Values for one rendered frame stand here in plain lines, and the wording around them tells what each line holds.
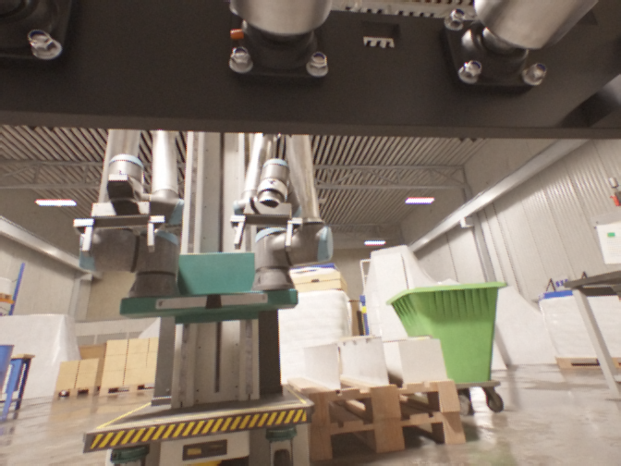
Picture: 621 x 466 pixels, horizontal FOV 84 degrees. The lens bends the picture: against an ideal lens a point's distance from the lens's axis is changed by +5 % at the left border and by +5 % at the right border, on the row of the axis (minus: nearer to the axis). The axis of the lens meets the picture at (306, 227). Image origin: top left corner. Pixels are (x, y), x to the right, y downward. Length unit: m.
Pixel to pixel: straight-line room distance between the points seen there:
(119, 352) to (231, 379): 7.10
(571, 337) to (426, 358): 4.95
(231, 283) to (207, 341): 0.27
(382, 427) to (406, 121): 1.74
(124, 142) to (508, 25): 1.35
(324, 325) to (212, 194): 2.19
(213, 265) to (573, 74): 1.33
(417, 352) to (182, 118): 1.89
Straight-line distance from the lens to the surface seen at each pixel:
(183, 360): 1.56
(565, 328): 6.92
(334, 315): 3.57
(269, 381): 1.69
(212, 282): 1.54
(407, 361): 2.09
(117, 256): 1.43
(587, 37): 0.74
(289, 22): 0.40
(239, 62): 0.44
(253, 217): 0.95
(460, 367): 2.89
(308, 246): 1.35
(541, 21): 0.50
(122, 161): 1.14
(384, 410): 2.00
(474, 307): 2.88
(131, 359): 8.54
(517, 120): 0.55
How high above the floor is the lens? 0.48
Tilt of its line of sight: 20 degrees up
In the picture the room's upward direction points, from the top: 4 degrees counter-clockwise
